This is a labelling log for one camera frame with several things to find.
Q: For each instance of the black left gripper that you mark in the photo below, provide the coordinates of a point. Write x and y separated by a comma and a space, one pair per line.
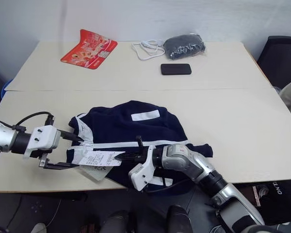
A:
40, 155

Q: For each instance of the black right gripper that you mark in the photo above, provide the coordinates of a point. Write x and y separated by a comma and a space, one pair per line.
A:
141, 155

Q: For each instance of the navy jacket with white trim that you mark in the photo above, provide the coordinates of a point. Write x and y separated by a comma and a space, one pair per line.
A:
135, 131

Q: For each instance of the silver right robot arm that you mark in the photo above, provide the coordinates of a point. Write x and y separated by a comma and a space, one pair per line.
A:
203, 170

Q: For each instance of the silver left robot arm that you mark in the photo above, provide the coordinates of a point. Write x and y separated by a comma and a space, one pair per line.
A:
1, 137

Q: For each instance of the white printed paper tag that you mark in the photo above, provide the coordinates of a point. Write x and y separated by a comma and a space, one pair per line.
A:
100, 159

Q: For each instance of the clear plastic tag sleeve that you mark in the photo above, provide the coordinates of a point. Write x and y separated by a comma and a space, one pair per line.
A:
95, 173

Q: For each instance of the dark rounded shape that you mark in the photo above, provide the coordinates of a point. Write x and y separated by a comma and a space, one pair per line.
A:
180, 219
118, 222

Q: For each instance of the white shoe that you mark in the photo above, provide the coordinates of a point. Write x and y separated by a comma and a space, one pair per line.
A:
38, 228

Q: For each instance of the blue round bin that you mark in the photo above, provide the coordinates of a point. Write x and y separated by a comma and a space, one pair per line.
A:
5, 88

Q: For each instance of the black smartphone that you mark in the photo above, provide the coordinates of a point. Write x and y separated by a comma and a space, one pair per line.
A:
176, 69

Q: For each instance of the red printed snack packet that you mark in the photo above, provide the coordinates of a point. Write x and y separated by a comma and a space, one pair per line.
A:
88, 49

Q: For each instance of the black cloth in plastic bag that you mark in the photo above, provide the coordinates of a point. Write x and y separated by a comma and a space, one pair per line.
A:
184, 46

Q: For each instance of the brown red booklet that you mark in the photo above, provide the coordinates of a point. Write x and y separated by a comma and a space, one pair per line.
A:
256, 195

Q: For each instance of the black bag with white letters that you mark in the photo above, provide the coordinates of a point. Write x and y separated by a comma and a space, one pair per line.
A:
281, 199

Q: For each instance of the black office chair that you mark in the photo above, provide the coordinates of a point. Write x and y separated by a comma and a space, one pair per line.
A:
280, 60

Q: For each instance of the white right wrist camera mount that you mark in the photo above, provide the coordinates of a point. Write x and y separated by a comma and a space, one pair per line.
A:
143, 172

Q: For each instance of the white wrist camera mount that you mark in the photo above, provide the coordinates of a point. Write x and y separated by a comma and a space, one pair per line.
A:
143, 172
44, 137

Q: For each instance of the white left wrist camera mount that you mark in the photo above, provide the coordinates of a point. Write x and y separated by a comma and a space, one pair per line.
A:
44, 137

